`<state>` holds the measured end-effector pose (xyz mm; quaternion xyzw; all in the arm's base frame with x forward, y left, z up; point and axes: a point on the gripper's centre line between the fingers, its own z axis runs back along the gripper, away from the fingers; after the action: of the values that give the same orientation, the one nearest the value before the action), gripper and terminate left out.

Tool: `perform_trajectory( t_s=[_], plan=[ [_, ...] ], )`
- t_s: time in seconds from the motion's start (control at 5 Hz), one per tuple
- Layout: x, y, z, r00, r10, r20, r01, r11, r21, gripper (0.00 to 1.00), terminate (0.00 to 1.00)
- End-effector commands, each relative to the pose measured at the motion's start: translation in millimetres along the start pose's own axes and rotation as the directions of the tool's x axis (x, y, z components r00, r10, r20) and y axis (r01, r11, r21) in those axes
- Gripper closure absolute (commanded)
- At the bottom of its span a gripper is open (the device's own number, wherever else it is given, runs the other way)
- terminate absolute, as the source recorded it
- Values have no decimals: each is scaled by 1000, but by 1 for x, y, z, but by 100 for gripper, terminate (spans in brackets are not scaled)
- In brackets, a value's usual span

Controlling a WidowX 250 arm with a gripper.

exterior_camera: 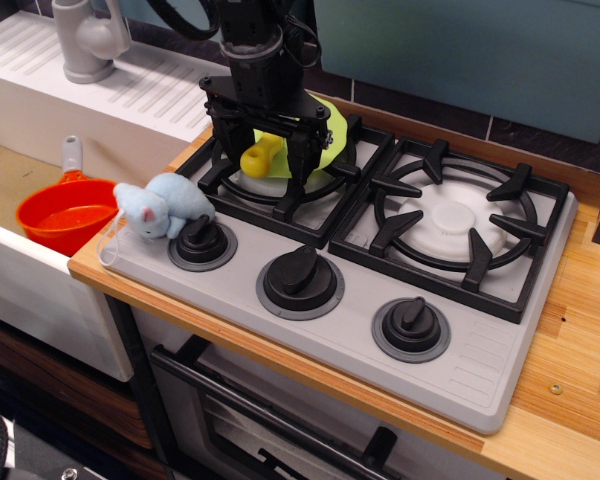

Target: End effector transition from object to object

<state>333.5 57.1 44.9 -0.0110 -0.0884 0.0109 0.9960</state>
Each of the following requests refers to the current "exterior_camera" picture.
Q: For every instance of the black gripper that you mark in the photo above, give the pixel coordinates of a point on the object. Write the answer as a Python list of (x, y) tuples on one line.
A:
[(267, 93)]

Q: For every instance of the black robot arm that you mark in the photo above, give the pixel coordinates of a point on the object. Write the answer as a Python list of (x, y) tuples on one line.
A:
[(256, 28)]

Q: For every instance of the black left burner grate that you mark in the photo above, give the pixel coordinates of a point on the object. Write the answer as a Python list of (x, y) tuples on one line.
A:
[(309, 214)]

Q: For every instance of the black burner grate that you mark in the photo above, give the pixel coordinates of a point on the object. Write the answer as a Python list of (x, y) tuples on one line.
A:
[(309, 214), (480, 234)]

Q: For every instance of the lime green cloth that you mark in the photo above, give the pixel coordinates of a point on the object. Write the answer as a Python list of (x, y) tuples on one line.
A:
[(338, 128)]

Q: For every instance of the light blue plush cat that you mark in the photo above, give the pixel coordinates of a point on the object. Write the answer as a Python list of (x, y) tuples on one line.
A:
[(163, 207)]

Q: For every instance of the black left stove knob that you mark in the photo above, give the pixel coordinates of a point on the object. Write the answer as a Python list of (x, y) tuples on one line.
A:
[(203, 245)]

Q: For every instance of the black stove knob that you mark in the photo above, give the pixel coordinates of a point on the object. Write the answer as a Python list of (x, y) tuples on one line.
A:
[(203, 245), (300, 285), (411, 330)]

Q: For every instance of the white toy sink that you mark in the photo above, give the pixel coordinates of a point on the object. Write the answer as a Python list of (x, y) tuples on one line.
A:
[(131, 125)]

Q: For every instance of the black middle stove knob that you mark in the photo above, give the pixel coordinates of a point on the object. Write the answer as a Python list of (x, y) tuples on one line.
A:
[(300, 285)]

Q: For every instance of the grey toy faucet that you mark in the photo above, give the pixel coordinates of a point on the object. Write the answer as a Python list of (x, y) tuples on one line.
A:
[(89, 44)]

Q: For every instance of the black right stove knob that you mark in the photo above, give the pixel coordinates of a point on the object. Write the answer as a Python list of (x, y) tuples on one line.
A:
[(411, 330)]

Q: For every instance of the toy oven door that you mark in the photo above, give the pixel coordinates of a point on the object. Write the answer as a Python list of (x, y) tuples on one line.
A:
[(247, 421)]

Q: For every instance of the grey toy stove top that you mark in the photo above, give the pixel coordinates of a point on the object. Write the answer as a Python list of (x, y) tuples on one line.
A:
[(471, 383)]

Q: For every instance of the black right burner grate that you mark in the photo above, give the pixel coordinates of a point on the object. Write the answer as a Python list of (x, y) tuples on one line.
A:
[(480, 234)]

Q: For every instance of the yellow toy spatula handle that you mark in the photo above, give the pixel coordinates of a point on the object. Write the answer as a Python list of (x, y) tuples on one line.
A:
[(256, 161)]

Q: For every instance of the orange pot with grey handle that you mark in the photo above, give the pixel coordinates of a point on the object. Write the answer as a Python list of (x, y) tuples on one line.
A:
[(66, 215)]

